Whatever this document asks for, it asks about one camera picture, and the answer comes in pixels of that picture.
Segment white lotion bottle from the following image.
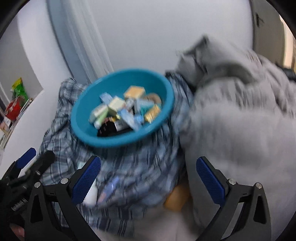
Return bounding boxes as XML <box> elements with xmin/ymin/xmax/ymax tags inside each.
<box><xmin>83</xmin><ymin>180</ymin><xmax>98</xmax><ymax>207</ymax></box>

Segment blue hand cream tube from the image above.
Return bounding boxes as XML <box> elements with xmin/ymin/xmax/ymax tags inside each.
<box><xmin>97</xmin><ymin>176</ymin><xmax>120</xmax><ymax>204</ymax></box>

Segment orange soap box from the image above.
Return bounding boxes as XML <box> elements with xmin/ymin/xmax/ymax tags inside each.
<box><xmin>163</xmin><ymin>183</ymin><xmax>191</xmax><ymax>212</ymax></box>

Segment left hand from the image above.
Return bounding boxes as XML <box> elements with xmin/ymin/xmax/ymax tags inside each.
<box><xmin>10</xmin><ymin>225</ymin><xmax>25</xmax><ymax>240</ymax></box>

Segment red snack package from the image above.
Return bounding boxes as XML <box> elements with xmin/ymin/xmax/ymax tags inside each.
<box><xmin>4</xmin><ymin>96</ymin><xmax>24</xmax><ymax>121</ymax></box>

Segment black furry pouch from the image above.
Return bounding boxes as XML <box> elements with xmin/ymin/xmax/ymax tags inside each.
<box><xmin>97</xmin><ymin>118</ymin><xmax>132</xmax><ymax>137</ymax></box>

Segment white red box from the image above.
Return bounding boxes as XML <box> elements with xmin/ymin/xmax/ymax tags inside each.
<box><xmin>89</xmin><ymin>103</ymin><xmax>108</xmax><ymax>123</ymax></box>

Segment green snack bag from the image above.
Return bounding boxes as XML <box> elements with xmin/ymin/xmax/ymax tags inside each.
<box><xmin>11</xmin><ymin>77</ymin><xmax>29</xmax><ymax>101</ymax></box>

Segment small blue carton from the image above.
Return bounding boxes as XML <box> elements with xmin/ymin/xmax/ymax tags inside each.
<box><xmin>99</xmin><ymin>92</ymin><xmax>113</xmax><ymax>105</ymax></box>

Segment blue plaid shirt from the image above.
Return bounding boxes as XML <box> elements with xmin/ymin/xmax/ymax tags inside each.
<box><xmin>39</xmin><ymin>72</ymin><xmax>193</xmax><ymax>237</ymax></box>

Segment cream green box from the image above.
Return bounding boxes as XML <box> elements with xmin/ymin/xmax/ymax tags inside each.
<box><xmin>108</xmin><ymin>96</ymin><xmax>126</xmax><ymax>115</ymax></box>

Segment long blue toothpaste box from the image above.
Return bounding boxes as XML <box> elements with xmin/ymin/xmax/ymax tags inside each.
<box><xmin>118</xmin><ymin>108</ymin><xmax>142</xmax><ymax>131</ymax></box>

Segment blue plastic basin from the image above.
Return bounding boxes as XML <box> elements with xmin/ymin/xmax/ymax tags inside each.
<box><xmin>70</xmin><ymin>69</ymin><xmax>174</xmax><ymax>148</ymax></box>

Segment grey duvet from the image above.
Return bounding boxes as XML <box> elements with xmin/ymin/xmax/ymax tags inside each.
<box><xmin>176</xmin><ymin>34</ymin><xmax>296</xmax><ymax>241</ymax></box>

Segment light blue box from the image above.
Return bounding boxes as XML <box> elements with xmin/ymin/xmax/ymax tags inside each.
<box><xmin>134</xmin><ymin>99</ymin><xmax>154</xmax><ymax>115</ymax></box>

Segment yellow square box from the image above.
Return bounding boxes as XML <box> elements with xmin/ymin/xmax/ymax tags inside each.
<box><xmin>123</xmin><ymin>86</ymin><xmax>145</xmax><ymax>100</ymax></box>

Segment gold foil packet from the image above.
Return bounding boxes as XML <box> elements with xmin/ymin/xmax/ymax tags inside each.
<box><xmin>144</xmin><ymin>104</ymin><xmax>161</xmax><ymax>123</ymax></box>

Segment white sheer curtain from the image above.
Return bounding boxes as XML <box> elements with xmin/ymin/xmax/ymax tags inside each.
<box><xmin>63</xmin><ymin>1</ymin><xmax>113</xmax><ymax>82</ymax></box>

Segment round beige tin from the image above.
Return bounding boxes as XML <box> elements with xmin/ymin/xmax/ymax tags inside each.
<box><xmin>144</xmin><ymin>93</ymin><xmax>162</xmax><ymax>105</ymax></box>

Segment grey door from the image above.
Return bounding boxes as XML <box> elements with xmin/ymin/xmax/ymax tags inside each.
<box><xmin>250</xmin><ymin>0</ymin><xmax>285</xmax><ymax>64</ymax></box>

